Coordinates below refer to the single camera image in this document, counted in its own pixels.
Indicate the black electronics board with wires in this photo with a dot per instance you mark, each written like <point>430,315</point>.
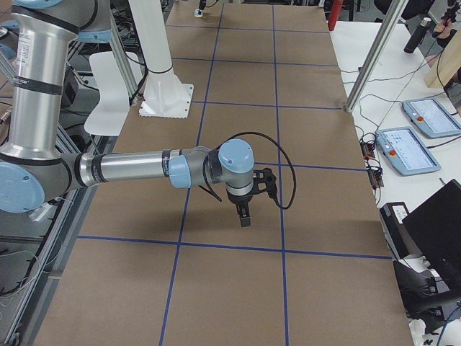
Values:
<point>373,166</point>

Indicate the blue and cream bell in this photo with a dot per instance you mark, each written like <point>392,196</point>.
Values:
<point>198,13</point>

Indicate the red cylinder bottle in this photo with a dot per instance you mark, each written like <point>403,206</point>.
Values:
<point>334,14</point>

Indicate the black power box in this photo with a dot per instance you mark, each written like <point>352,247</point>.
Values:
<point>392,215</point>

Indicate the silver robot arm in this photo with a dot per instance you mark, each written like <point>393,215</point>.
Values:
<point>34,172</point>

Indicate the white camera pole with base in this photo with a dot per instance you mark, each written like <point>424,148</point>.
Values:
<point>164,94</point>

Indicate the black water bottle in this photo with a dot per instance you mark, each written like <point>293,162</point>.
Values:
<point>418,35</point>

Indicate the far blue teach pendant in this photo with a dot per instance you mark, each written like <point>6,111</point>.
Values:
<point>431,118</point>

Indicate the black laptop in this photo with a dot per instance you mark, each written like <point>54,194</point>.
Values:
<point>435,228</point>

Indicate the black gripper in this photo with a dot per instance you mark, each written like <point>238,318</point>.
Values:
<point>238,199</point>

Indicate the aluminium frame post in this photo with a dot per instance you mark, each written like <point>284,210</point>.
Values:
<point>383,35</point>

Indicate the wooden board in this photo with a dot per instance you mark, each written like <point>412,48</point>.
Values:
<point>445,68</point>

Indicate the blue teach pendant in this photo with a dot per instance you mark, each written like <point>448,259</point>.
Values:
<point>406,152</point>
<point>431,118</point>

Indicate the near blue teach pendant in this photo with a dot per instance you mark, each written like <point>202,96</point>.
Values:
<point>406,152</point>

